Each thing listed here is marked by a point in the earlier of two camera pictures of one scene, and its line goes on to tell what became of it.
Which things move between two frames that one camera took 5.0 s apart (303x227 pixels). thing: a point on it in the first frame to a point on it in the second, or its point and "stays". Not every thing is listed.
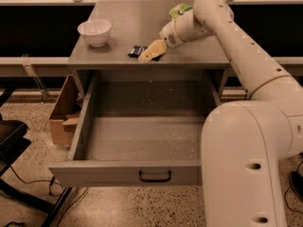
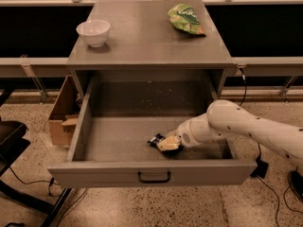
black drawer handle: (154, 180) stays
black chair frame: (12, 145) stays
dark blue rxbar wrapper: (137, 50) to (158, 137)
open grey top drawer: (139, 129) stays
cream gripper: (169, 35) to (184, 135)
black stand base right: (296, 183) stays
